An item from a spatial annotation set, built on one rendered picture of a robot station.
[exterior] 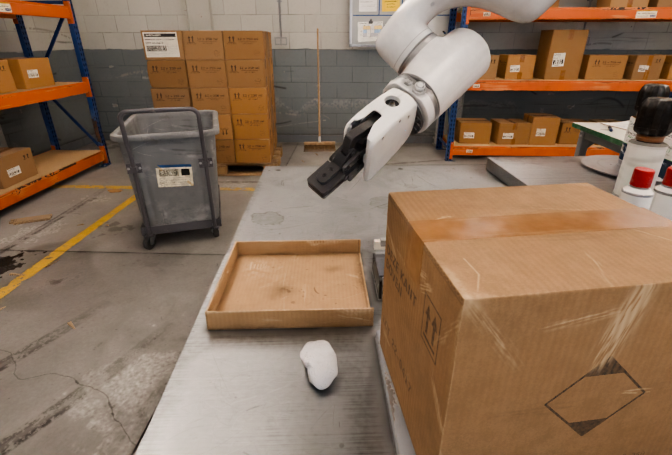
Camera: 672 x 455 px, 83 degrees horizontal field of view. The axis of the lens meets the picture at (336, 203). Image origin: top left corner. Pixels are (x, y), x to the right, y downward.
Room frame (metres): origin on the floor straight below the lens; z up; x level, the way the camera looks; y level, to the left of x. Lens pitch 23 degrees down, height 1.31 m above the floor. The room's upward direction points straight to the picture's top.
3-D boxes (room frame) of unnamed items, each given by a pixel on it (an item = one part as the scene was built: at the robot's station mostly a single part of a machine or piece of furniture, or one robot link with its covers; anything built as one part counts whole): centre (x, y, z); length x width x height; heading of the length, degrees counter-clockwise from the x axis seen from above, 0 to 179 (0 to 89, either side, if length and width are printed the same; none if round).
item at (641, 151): (0.99, -0.82, 1.03); 0.09 x 0.09 x 0.30
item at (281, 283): (0.68, 0.09, 0.85); 0.30 x 0.26 x 0.04; 92
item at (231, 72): (4.17, 1.24, 0.70); 1.20 x 0.82 x 1.39; 93
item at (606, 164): (1.32, -1.06, 0.89); 0.31 x 0.31 x 0.01
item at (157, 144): (2.62, 1.13, 0.48); 0.89 x 0.63 x 0.96; 16
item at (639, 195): (0.70, -0.59, 0.98); 0.05 x 0.05 x 0.20
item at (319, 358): (0.45, 0.03, 0.85); 0.08 x 0.07 x 0.04; 164
